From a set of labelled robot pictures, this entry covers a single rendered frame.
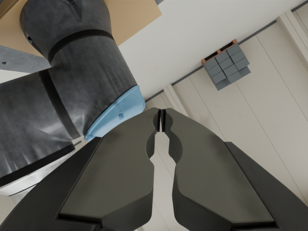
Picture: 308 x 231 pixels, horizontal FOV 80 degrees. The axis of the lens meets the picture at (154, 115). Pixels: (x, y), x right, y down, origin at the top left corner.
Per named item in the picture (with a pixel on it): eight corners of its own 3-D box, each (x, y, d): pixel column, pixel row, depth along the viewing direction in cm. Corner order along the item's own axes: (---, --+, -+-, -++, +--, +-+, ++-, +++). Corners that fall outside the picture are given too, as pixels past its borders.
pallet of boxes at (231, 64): (201, 63, 605) (217, 90, 601) (201, 59, 538) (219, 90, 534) (231, 45, 576) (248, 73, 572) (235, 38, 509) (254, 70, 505)
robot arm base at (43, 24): (120, 12, 48) (137, 45, 47) (71, 54, 55) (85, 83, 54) (62, -39, 30) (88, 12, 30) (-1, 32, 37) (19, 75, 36)
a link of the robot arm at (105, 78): (115, 63, 51) (144, 119, 50) (52, 85, 46) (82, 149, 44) (119, 26, 37) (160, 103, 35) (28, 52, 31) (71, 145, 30)
